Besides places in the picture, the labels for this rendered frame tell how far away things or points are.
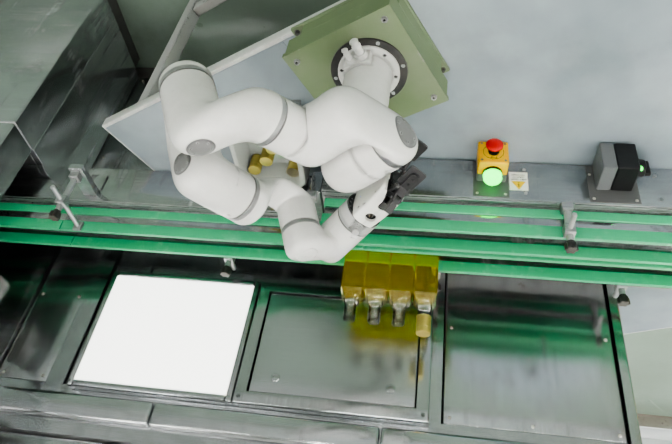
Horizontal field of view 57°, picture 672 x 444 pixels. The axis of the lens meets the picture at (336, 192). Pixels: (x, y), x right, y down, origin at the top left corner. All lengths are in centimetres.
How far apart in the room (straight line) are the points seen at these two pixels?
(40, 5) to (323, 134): 159
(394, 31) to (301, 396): 87
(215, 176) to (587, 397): 105
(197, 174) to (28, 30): 138
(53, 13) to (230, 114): 149
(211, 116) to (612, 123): 98
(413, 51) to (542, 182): 51
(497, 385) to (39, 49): 164
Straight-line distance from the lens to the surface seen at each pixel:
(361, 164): 103
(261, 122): 91
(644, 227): 158
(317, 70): 131
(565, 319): 174
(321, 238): 115
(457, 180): 155
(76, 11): 229
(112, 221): 179
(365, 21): 123
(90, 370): 176
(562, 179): 159
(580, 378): 167
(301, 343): 163
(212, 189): 99
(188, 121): 88
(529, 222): 152
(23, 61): 214
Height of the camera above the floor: 185
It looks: 39 degrees down
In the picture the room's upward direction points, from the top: 170 degrees counter-clockwise
